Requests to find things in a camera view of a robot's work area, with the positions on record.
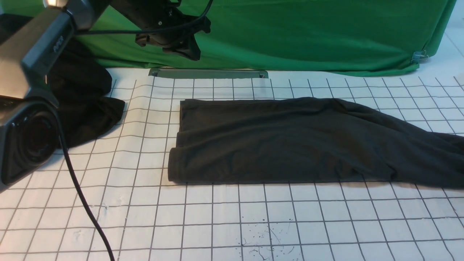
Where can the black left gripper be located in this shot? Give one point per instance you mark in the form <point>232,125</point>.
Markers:
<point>150,15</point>

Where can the gray long sleeve shirt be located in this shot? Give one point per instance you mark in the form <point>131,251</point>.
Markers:
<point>307,140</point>

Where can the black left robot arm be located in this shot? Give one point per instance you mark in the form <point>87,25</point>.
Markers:
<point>30,126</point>

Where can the green backdrop cloth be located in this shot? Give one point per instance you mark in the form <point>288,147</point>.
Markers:
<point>351,37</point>

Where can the black crumpled cloth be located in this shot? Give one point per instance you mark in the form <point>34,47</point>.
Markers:
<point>87,105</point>

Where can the silver binder clip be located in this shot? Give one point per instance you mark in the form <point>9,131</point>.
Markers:
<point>419,57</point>

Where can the gray metal bracket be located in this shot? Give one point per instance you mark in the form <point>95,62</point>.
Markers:
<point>173,73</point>

